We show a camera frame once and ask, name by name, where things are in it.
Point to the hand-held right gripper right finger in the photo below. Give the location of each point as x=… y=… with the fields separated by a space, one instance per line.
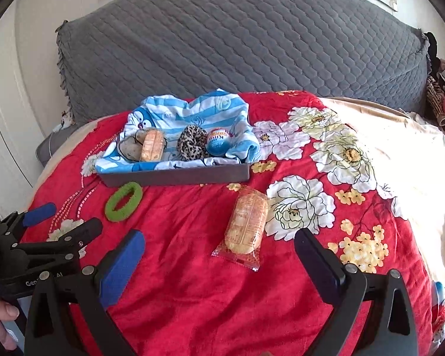
x=315 y=263

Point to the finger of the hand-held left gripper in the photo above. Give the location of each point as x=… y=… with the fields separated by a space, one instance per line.
x=40 y=209
x=78 y=231

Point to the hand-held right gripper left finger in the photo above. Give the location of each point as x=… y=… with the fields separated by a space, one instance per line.
x=122 y=267

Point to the bread packet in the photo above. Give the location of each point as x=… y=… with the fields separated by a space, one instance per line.
x=244 y=222
x=152 y=144

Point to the beige scrunchie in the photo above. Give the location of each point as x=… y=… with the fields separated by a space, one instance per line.
x=129 y=148

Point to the grey tray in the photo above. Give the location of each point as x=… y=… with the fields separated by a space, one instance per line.
x=178 y=178

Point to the leopard print scrunchie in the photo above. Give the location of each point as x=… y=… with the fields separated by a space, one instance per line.
x=191 y=142

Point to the blue white round toy egg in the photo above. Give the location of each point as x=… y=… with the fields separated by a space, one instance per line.
x=218 y=142

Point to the person's left hand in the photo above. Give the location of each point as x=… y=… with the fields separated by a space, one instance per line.
x=2 y=311

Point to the red floral blanket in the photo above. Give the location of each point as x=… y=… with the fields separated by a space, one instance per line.
x=193 y=285

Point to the white wardrobe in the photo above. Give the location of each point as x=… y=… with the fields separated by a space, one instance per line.
x=7 y=126

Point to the colourful printed cloth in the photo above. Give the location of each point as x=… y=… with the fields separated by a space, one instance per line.
x=442 y=300

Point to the blue striped cartoon cloth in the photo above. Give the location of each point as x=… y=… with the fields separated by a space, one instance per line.
x=178 y=109

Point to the striped animal print garment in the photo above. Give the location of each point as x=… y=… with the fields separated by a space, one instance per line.
x=435 y=100

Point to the grey quilted cover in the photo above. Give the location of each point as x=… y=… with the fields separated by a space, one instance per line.
x=244 y=37

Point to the black garment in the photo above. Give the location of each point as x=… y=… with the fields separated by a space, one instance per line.
x=432 y=48

